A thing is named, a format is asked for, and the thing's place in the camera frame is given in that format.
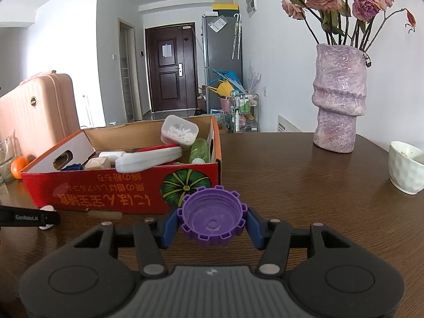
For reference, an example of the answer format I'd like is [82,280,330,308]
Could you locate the clear container of white pellets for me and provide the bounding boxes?
[161,115,198,148]

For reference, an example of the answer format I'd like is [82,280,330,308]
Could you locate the white leaning board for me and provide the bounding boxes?
[277,115,303,133]

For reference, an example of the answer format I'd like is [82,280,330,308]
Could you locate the dark brown entrance door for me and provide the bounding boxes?
[145,25,198,112]

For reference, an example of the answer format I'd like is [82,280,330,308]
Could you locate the clear plastic bag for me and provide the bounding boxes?
[209,16,227,33]

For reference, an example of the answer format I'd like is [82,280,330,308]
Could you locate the white wall panel box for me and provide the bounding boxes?
[243,0,258,19]

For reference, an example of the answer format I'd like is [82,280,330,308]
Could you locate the white folded umbrella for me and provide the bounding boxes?
[232,14,242,61]

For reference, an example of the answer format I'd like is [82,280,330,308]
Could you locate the glass panel interior door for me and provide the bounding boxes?
[118,20,136,123]

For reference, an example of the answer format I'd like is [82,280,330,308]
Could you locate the purple toothed cap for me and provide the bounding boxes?
[177,185,248,249]

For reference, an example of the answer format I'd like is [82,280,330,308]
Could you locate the red printed cardboard box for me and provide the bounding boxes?
[20,115,222,214]

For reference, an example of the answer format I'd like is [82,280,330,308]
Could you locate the blue plastic frame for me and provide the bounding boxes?
[212,69,244,90]

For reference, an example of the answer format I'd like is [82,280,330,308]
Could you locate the yellow and black box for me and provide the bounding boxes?
[212,3,240,15]

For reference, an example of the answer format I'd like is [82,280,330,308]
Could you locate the pink suitcase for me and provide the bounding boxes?
[0,70,82,163]

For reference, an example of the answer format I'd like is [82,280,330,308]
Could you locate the grey refrigerator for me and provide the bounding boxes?
[202,14,243,115]

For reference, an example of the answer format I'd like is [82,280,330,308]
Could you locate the orange fruit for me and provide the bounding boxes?
[11,157,30,179]

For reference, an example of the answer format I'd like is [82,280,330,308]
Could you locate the green transparent bottle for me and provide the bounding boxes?
[189,138,211,164]

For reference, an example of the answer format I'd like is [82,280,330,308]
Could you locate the beige square block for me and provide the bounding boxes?
[84,157,111,171]

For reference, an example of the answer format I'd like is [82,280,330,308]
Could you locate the white dimpled bowl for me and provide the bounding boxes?
[388,141,424,195]

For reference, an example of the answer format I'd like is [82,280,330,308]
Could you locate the yellow watering can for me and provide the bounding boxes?
[206,81,232,98]

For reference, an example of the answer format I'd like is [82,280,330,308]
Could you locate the white toothed cap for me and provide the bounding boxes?
[38,205,55,231]

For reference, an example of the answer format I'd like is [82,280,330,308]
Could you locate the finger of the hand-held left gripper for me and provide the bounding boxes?
[40,209,61,227]

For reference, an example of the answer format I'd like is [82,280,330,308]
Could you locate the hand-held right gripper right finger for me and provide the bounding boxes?
[245,207,351,276]

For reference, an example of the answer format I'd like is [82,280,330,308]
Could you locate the purple textured vase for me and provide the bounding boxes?
[311,44,368,153]

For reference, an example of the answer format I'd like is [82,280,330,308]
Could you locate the metal rolling cart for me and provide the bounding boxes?
[233,92,259,133]

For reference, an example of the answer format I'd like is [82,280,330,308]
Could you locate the pale purple decorative branches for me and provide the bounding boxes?
[247,60,262,93]

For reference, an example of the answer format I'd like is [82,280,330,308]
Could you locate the clear glass beaker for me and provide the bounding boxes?
[0,129,24,183]

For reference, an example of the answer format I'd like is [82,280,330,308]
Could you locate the white squeeze bottle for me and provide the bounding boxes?
[98,151,127,161]

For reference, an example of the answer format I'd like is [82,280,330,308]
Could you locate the red lint brush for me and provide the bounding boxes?
[115,144,183,173]

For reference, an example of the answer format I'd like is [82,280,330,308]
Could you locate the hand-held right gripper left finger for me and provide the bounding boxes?
[80,207,182,277]

